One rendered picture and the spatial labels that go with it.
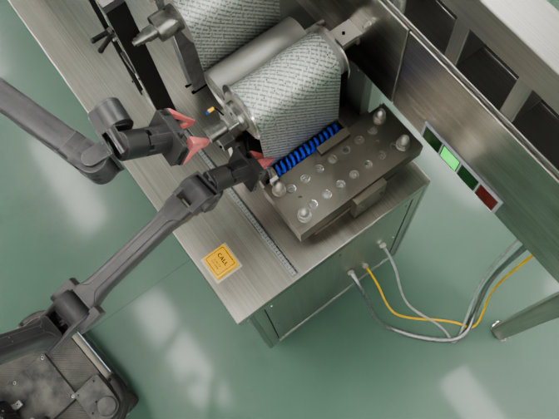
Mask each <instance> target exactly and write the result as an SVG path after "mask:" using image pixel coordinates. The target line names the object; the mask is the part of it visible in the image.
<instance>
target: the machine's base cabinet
mask: <svg viewBox="0 0 559 419"><path fill-rule="evenodd" d="M427 188H428V186H427V187H426V188H424V189H423V190H421V191H420V192H419V193H417V194H416V195H415V196H414V197H413V198H411V199H410V200H408V201H407V202H406V203H404V204H403V205H401V206H400V207H399V208H397V209H396V210H395V211H394V212H392V213H391V214H389V215H388V216H387V217H385V218H384V219H382V220H381V221H380V222H378V223H377V224H376V225H375V226H374V227H372V228H371V229H369V230H368V231H367V232H365V233H364V234H362V235H361V236H360V237H358V238H357V239H356V240H355V241H353V242H352V243H351V244H349V245H348V246H346V247H345V248H344V249H342V250H341V251H339V252H338V253H337V254H336V255H335V256H333V257H332V258H331V259H329V260H328V261H326V262H325V263H324V264H322V265H320V266H319V267H318V268H317V269H316V270H314V271H313V272H312V273H310V274H309V275H307V276H306V277H305V278H303V279H302V280H300V281H299V282H298V283H297V284H296V285H294V286H293V287H292V288H290V289H289V290H287V291H286V292H284V293H283V294H281V295H280V296H279V297H278V298H277V299H275V300H274V301H273V302H271V303H270V304H268V305H267V306H266V307H264V308H263V309H261V310H260V311H259V312H258V313H257V314H255V315H254V316H253V317H251V318H249V319H248V320H247V321H248V322H249V321H250V323H251V324H252V326H253V327H254V329H255V330H256V332H257V333H258V334H259V335H260V336H261V338H262V339H263V340H264V341H265V343H266V344H267V345H268V347H269V348H272V347H273V346H274V345H275V344H277V343H278V342H280V341H281V340H282V339H284V338H285V337H287V336H288V335H289V334H291V333H292V332H293V331H294V330H295V329H296V328H298V327H299V326H301V325H302V324H303V323H305V322H306V321H308V320H309V319H310V318H312V317H313V316H314V315H315V314H316V313H318V312H319V311H321V310H322V309H323V308H325V307H326V306H327V305H329V304H330V303H332V302H333V301H334V300H335V299H336V298H338V297H339V296H340V295H342V294H343V293H345V292H346V291H347V290H349V289H350V288H351V287H353V286H354V285H355V282H354V281H353V280H352V278H351V277H349V276H348V275H347V272H348V271H349V270H350V269H354V271H355V275H356V276H357V278H358V279H359V281H360V280H361V279H363V278H364V277H366V276H367V275H368V274H369V272H368V271H367V269H364V268H363V264H366V263H367V264H368V265H369V266H368V268H369V270H370V271H371V272H373V271H374V270H375V269H376V268H377V267H378V266H380V265H381V264H383V263H384V262H385V261H387V260H388V256H387V255H386V253H385V252H384V250H383V249H381V248H379V245H380V244H381V243H383V242H384V243H385V244H386V245H387V246H386V249H387V250H388V252H389V253H390V255H391V256H393V255H395V254H396V253H397V251H398V248H399V246H400V244H401V243H402V241H403V237H404V235H405V234H406V232H407V230H408V227H409V225H410V223H411V221H412V219H413V217H414V215H415V213H416V211H417V209H418V206H419V204H420V202H421V200H422V198H423V196H424V194H425V192H426V189H427Z"/></svg>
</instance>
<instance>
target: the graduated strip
mask: <svg viewBox="0 0 559 419"><path fill-rule="evenodd" d="M184 132H185V134H184V136H185V138H186V139H188V138H189V136H193V135H192V133H191V132H190V130H189V129H188V128H186V129H184ZM197 153H198V155H199V156H200V158H201V159H202V160H203V161H204V162H205V163H206V165H207V166H208V167H209V169H210V170H211V169H214V168H215V167H218V166H217V165H216V164H215V162H214V161H213V160H212V159H211V158H210V156H209V155H208V154H207V153H206V151H205V150H204V148H202V149H201V150H199V151H197ZM226 191H227V192H228V194H229V195H230V197H231V198H232V199H233V201H234V202H235V203H236V204H237V205H238V206H239V208H240V209H241V211H242V212H243V213H244V215H245V216H246V218H247V219H248V220H249V221H250V222H251V223H252V225H253V226H254V227H255V229H256V230H257V232H258V233H259V234H260V236H261V237H262V238H263V240H264V241H265V242H266V243H267V244H268V246H269V247H270V249H271V250H272V251H273V252H274V254H275V255H276V257H277V258H278V259H279V261H280V262H281V263H282V264H283V265H284V267H285V268H286V269H287V271H288V272H289V274H290V275H291V276H292V278H293V277H294V276H295V275H296V274H298V273H299V271H298V270H297V269H296V268H295V266H294V265H293V264H292V263H291V262H290V260H289V259H288V258H287V256H286V255H285V254H284V252H283V251H282V249H281V248H280V247H279V245H277V243H276V242H275V241H274V239H273V238H272V237H271V236H270V234H269V233H268V231H267V230H266V229H265V227H264V226H263V225H262V224H261V223H260V221H259V220H258V219H257V218H256V216H255V215H254V213H253V212H252V211H251V209H250V208H249V207H248V205H247V204H246V203H245V202H244V201H243V199H242V198H241V197H240V195H239V194H238V193H237V191H236V190H235V188H234V187H233V186H232V187H230V188H228V189H226Z"/></svg>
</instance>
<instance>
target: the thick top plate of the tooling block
mask: <svg viewBox="0 0 559 419"><path fill-rule="evenodd" d="M379 108H382V109H384V110H385V113H386V118H387V119H386V121H385V123H384V124H382V125H376V124H375V123H374V122H373V114H374V112H376V110H377V109H379ZM347 130H348V131H349V133H350V137H349V138H348V139H347V140H345V141H344V142H342V143H341V144H339V145H338V146H336V147H335V148H333V149H332V150H331V151H330V152H328V153H327V154H325V155H324V156H322V157H321V155H320V154H319V153H318V152H317V151H315V152H314V153H312V154H311V155H309V156H308V157H306V158H305V159H304V160H302V161H300V162H299V163H298V164H297V165H295V166H294V167H292V168H291V169H290V170H288V171H286V172H285V173H284V174H282V175H281V176H280V177H279V181H281V182H282V183H284V186H285V188H286V192H285V194H284V195H283V196H281V197H277V196H274V195H273V193H272V188H273V186H272V185H271V184H268V185H267V186H266V187H264V188H263V190H264V193H265V198H266V199H267V200H268V201H269V202H270V203H271V204H272V206H273V207H274V208H275V210H276V211H277V212H278V214H279V215H280V216H281V218H282V219H283V220H284V222H285V223H286V224H287V225H288V226H289V227H290V229H291V230H292V231H293V232H294V234H295V235H296V237H297V238H298V239H299V241H300V242H302V241H303V240H304V239H306V238H308V237H309V236H310V235H311V234H312V233H314V232H315V231H316V230H318V229H320V228H321V227H322V226H324V225H325V224H327V223H328V222H329V221H330V220H332V219H333V218H334V217H336V216H337V215H338V214H340V213H341V212H343V211H344V210H346V209H347V208H348V207H349V206H350V205H351V204H352V199H353V198H354V197H355V196H357V195H359V194H360V193H361V192H363V191H364V190H366V189H367V188H368V187H369V186H370V185H372V184H373V183H375V182H376V181H377V180H379V179H381V178H382V177H383V178H384V179H385V180H386V179H387V178H389V177H390V176H391V175H393V174H395V173H396V172H397V171H399V170H400V169H402V168H403V167H404V166H405V165H407V164H408V163H409V162H411V161H412V160H414V159H415V158H417V157H418V156H419V155H420V153H421V151H422V148H423V145H422V144H421V142H420V141H419V140H418V139H417V138H416V137H415V136H414V135H413V134H412V133H411V131H410V130H409V129H408V128H407V127H406V126H405V125H404V124H403V123H402V122H401V121H400V120H399V119H398V118H397V117H396V116H395V115H394V114H393V113H392V111H391V110H390V109H389V108H388V107H387V106H386V105H385V104H384V103H383V104H382V105H380V106H378V107H377V108H376V109H374V110H373V111H371V112H370V113H368V114H367V115H366V116H365V117H363V118H362V119H360V120H359V121H357V122H356V123H354V124H353V125H351V126H350V127H349V128H348V129H347ZM401 135H407V136H408V137H409V140H410V147H409V148H408V149H407V150H405V151H401V150H399V149H398V148H397V147H396V141H397V140H398V138H399V137H400V136H401ZM302 207H307V208H308V209H310V212H311V214H312V218H311V220H310V221H309V222H307V223H302V222H300V221H299V220H298V217H297V214H298V211H299V210H300V208H302Z"/></svg>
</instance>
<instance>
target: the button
mask: <svg viewBox="0 0 559 419"><path fill-rule="evenodd" d="M203 260H204V261H205V263H206V265H207V266H208V267H209V269H210V271H211V272H212V273H213V274H214V275H215V277H216V278H217V280H220V279H222V278H223V277H224V276H226V275H227V274H228V273H229V272H231V271H232V270H233V269H235V268H237V267H238V266H239V264H238V262H237V261H236V260H235V258H234V257H233V255H232V254H231V252H230V251H229V250H228V249H227V248H226V246H225V245H224V244H222V245H221V246H220V247H219V248H217V249H215V250H214V251H213V252H211V253H210V254H208V255H207V256H205V257H204V258H203Z"/></svg>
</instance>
